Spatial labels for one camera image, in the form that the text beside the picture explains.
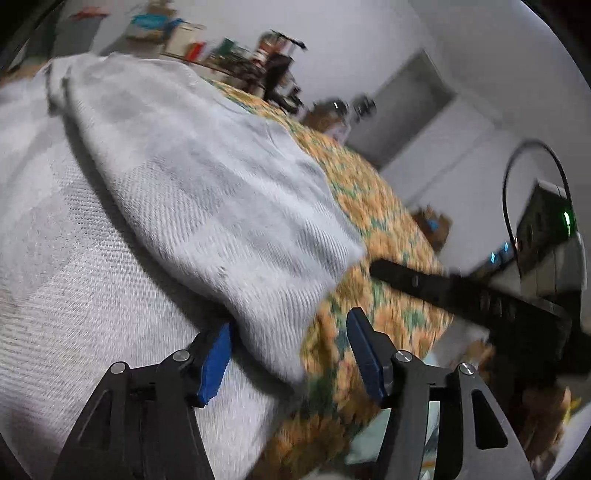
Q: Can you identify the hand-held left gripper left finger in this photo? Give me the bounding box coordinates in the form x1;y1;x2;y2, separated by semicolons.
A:
51;320;234;480

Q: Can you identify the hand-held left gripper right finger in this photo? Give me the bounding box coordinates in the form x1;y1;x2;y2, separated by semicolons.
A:
345;307;536;480

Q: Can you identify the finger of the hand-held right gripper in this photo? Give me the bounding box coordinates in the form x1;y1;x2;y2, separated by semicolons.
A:
369;257;574;342

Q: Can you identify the grey knit sweater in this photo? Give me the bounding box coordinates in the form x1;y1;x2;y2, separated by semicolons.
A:
0;52;368;480

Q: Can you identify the sunflower print blanket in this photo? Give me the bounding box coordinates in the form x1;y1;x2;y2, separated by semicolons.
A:
203;76;462;480

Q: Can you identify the black stroller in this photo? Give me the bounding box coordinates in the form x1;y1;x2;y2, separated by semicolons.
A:
250;29;308;108

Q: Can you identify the cardboard box stack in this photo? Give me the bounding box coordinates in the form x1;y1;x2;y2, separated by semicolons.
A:
124;0;207;59

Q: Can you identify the grey cabinet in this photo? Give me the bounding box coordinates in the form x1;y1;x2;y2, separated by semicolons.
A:
54;16;103;59

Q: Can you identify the red cloth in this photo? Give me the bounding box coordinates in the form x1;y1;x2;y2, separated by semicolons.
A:
68;6;112;20

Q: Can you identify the black cable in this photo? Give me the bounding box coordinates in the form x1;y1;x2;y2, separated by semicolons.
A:
501;137;576;261

